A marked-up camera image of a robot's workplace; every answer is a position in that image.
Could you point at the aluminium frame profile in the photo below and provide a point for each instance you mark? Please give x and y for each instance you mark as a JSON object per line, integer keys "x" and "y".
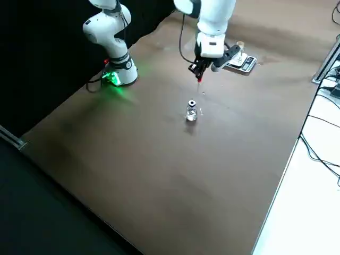
{"x": 13, "y": 138}

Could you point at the white desk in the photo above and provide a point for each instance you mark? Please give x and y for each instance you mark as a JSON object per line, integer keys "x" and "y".
{"x": 305, "y": 212}

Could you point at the clear glass bottle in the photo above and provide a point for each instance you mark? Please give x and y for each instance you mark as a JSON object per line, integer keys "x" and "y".
{"x": 240, "y": 53}

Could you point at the black power adapter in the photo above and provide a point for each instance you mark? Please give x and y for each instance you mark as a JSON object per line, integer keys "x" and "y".
{"x": 335, "y": 91}

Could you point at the silver electronic balance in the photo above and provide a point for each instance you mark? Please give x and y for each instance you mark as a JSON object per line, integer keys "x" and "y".
{"x": 249, "y": 63}

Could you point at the red bulb glass dropper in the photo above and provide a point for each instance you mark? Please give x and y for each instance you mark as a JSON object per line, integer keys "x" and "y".
{"x": 199, "y": 79}

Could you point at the clear dropper bottle blue cap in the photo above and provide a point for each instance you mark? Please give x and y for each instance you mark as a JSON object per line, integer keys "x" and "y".
{"x": 191, "y": 112}

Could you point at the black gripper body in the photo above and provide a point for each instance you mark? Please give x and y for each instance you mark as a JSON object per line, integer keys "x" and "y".
{"x": 198, "y": 50}

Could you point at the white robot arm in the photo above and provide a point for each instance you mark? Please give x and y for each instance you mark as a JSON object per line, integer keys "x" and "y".
{"x": 111, "y": 26}

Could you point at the aluminium camera post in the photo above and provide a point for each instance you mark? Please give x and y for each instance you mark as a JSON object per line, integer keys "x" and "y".
{"x": 325, "y": 66}

